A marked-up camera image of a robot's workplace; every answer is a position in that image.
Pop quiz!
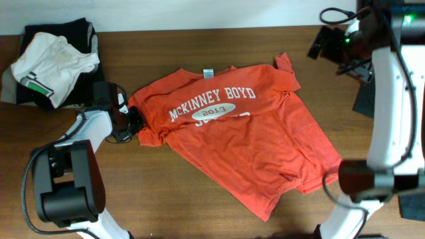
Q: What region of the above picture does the red printed t-shirt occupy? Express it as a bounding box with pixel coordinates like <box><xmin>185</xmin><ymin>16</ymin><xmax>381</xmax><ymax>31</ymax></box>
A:
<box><xmin>129</xmin><ymin>54</ymin><xmax>341</xmax><ymax>220</ymax></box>

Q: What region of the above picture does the grey folded garment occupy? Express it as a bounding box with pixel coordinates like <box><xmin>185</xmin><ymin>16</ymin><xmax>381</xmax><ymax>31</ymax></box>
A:
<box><xmin>0</xmin><ymin>21</ymin><xmax>100</xmax><ymax>109</ymax></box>

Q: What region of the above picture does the black folded garment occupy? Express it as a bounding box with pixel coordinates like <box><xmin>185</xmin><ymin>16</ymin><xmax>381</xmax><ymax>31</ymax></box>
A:
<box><xmin>16</xmin><ymin>17</ymin><xmax>107</xmax><ymax>112</ymax></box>

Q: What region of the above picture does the white folded t-shirt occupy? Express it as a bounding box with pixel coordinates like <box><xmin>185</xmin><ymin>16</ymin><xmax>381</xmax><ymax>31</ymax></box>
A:
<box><xmin>11</xmin><ymin>33</ymin><xmax>100</xmax><ymax>108</ymax></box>

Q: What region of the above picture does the dark grey garment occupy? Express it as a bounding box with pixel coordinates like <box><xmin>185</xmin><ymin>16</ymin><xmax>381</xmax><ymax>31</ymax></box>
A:
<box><xmin>353</xmin><ymin>80</ymin><xmax>424</xmax><ymax>222</ymax></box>

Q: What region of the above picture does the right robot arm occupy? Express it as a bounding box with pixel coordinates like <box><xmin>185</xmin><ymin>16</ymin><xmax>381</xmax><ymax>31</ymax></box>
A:
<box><xmin>307</xmin><ymin>1</ymin><xmax>424</xmax><ymax>238</ymax></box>

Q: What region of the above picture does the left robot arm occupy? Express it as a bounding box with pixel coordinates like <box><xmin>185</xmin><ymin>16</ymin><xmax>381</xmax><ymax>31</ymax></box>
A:
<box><xmin>21</xmin><ymin>106</ymin><xmax>143</xmax><ymax>238</ymax></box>

